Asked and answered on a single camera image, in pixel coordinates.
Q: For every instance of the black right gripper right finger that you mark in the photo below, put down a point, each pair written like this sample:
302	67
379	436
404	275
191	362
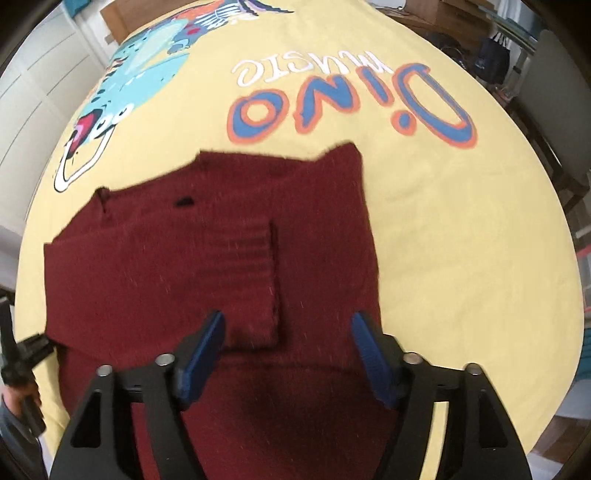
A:
479	440

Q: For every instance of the white wardrobe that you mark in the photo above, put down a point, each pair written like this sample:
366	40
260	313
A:
41	88

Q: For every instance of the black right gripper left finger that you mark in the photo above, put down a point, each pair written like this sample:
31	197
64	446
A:
99	441

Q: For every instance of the person's left hand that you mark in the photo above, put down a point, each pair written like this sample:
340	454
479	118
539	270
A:
14	397

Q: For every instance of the yellow dinosaur print bedsheet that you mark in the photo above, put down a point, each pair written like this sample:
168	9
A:
475	260

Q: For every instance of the grey green chair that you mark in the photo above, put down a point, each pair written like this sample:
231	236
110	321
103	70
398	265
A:
553	104

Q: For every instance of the dark red knit sweater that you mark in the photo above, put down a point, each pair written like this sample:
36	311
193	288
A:
283	249

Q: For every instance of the brown cardboard box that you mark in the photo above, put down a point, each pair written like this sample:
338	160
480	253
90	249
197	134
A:
463	20

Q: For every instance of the black bag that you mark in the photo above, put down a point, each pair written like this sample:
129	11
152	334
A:
493	59

